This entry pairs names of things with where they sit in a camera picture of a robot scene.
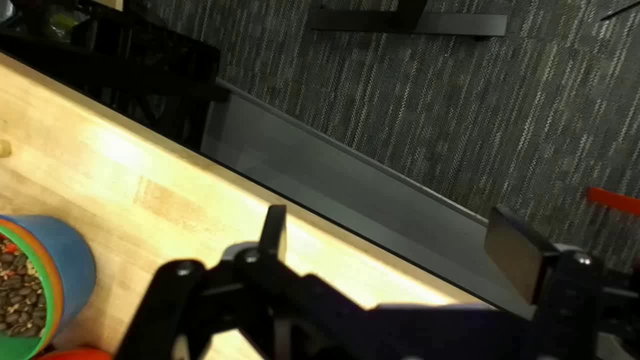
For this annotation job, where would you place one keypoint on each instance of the orange bowl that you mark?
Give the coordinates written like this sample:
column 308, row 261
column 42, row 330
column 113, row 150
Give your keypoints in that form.
column 57, row 283

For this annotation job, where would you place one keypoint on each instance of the green bowl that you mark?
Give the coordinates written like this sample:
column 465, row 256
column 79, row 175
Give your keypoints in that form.
column 16, row 349

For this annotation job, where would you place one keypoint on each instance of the red bowl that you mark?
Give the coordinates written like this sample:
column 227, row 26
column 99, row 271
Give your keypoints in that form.
column 76, row 354

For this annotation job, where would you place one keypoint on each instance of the blue bowl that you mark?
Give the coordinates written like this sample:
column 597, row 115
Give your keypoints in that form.
column 76, row 273

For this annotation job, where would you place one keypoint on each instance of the black floor stand base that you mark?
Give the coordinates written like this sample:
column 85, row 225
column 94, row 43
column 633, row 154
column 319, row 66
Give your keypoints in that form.
column 413, row 23

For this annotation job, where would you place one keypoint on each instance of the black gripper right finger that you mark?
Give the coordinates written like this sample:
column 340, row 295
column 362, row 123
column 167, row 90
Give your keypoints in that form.
column 520, row 256

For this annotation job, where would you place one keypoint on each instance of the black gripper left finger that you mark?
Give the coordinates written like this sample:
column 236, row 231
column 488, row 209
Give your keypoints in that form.
column 200, row 300

